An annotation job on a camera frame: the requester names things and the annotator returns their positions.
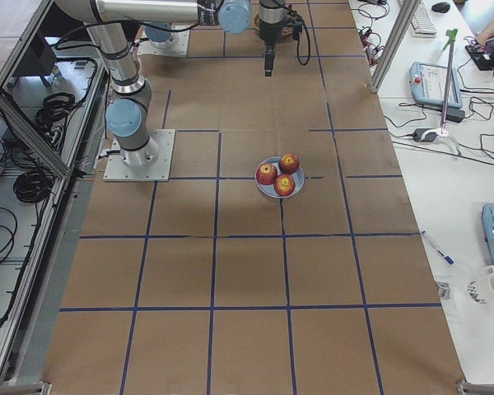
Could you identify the black computer mouse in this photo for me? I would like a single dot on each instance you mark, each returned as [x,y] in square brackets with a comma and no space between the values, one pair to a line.
[440,7]

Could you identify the small metal clip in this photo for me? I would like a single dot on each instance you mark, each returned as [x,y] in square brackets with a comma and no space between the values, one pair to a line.
[443,290]

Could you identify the black device on desk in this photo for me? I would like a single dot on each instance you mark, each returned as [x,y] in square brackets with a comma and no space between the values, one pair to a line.
[482,56]

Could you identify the white keyboard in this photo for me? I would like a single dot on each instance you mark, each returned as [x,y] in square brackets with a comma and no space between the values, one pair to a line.
[421,23]

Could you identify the teach pendant far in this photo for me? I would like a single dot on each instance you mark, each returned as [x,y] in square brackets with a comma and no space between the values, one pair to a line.
[427,83]

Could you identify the light blue plate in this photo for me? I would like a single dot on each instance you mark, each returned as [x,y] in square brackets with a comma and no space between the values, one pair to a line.
[298,176]

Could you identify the red apple plate far left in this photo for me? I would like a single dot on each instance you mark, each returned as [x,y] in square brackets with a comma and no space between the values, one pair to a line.
[266,174]

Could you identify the black power adapter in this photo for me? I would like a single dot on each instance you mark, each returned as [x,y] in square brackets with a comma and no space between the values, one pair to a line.
[454,115]

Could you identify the blue white pen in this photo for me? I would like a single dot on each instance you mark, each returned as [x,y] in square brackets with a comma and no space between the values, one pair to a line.
[446,257]

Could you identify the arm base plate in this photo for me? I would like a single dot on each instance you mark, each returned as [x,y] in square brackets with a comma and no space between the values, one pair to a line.
[151,163]
[177,46]

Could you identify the pink stick green tip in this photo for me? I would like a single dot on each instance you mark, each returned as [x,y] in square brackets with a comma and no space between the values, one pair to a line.
[451,34]

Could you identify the aluminium frame post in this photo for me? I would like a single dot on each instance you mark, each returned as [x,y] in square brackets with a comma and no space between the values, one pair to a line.
[399,28]

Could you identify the red apple plate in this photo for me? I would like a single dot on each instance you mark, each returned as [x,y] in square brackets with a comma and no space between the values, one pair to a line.
[284,185]
[289,163]
[266,174]

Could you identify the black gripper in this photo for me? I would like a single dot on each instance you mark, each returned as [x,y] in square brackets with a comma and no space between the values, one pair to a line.
[267,31]

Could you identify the red apple plate near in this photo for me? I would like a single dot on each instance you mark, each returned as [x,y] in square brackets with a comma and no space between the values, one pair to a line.
[284,185]

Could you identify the red apple plate far right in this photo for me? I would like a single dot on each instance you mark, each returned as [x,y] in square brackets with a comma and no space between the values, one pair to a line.
[289,163]

